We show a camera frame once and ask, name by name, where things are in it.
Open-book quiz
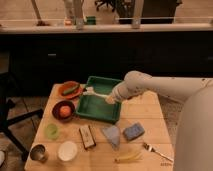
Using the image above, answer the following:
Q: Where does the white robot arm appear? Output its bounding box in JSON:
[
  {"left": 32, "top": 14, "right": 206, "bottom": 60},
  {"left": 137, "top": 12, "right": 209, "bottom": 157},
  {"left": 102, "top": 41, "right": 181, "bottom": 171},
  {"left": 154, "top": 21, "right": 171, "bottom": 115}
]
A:
[{"left": 107, "top": 71, "right": 213, "bottom": 171}]

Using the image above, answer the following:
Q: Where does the green plastic tray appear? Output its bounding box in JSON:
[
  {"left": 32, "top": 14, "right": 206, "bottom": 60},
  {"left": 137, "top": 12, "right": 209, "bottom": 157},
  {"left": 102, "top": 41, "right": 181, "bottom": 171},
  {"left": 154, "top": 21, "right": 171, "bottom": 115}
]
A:
[{"left": 76, "top": 76, "right": 121, "bottom": 124}]

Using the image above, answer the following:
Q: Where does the grey triangular cloth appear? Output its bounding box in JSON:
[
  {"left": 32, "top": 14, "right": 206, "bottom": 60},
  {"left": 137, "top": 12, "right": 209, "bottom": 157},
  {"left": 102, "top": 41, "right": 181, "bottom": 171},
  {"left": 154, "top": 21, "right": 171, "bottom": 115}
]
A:
[{"left": 101, "top": 126, "right": 120, "bottom": 150}]

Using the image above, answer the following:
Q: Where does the wooden table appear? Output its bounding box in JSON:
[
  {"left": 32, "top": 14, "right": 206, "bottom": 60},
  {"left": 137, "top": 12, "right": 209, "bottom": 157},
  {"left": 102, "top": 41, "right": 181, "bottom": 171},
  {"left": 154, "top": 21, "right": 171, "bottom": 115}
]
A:
[{"left": 24, "top": 84, "right": 174, "bottom": 171}]

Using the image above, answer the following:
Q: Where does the blue sponge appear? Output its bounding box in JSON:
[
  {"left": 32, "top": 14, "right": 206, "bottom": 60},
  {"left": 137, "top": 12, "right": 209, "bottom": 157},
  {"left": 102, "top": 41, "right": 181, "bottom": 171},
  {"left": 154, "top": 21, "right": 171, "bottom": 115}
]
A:
[{"left": 123, "top": 123, "right": 145, "bottom": 141}]

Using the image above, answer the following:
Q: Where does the green pickle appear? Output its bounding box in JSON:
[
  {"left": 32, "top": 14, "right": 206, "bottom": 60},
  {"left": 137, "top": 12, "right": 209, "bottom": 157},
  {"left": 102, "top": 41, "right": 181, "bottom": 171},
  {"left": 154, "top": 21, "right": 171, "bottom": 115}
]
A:
[{"left": 62, "top": 84, "right": 79, "bottom": 96}]

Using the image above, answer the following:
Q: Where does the orange plate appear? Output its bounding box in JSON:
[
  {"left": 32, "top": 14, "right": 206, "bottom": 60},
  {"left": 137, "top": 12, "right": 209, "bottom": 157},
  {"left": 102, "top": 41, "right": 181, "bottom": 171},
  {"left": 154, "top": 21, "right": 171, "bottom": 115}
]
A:
[{"left": 58, "top": 81, "right": 82, "bottom": 99}]

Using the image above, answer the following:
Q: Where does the orange fruit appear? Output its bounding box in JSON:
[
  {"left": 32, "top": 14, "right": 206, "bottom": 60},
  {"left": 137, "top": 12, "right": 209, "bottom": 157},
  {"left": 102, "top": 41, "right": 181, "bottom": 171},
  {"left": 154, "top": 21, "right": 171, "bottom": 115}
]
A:
[{"left": 60, "top": 106, "right": 71, "bottom": 117}]

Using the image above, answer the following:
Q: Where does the dark red bowl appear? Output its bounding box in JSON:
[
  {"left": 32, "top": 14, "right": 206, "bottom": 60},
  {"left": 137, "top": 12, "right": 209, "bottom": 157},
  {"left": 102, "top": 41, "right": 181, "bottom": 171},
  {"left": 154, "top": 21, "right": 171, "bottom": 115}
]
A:
[{"left": 52, "top": 101, "right": 75, "bottom": 122}]

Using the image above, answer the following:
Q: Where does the silver fork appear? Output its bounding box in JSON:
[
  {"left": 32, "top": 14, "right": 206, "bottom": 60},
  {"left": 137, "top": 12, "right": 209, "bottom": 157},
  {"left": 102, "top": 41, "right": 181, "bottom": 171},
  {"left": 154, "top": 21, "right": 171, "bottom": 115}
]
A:
[{"left": 143, "top": 142, "right": 174, "bottom": 162}]

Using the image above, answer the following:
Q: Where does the yellow banana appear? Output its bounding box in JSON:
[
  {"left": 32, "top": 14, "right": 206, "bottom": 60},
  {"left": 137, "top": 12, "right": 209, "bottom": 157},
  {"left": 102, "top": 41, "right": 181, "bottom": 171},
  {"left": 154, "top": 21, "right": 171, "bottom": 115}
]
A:
[{"left": 115, "top": 152, "right": 141, "bottom": 163}]

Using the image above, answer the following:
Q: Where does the small green cup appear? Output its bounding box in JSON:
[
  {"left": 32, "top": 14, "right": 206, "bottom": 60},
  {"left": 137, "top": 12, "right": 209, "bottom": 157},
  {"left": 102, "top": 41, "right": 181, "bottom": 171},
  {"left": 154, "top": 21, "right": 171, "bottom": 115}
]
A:
[{"left": 45, "top": 124, "right": 59, "bottom": 140}]

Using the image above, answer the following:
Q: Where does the white bowl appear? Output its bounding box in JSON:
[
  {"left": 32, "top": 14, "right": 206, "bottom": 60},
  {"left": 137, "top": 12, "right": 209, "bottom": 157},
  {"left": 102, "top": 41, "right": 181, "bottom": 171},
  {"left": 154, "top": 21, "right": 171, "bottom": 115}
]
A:
[{"left": 57, "top": 141, "right": 78, "bottom": 162}]

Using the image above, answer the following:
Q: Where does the metal cup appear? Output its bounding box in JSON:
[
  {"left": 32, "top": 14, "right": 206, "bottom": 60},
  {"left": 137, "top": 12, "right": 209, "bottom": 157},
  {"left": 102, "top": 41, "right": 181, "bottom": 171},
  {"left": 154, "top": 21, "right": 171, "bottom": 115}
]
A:
[{"left": 30, "top": 144, "right": 48, "bottom": 163}]

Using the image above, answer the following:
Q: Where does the black office chair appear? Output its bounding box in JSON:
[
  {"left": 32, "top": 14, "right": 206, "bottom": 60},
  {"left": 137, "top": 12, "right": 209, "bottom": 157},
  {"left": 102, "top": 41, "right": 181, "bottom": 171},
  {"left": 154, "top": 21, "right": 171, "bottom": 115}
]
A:
[{"left": 0, "top": 71, "right": 44, "bottom": 162}]

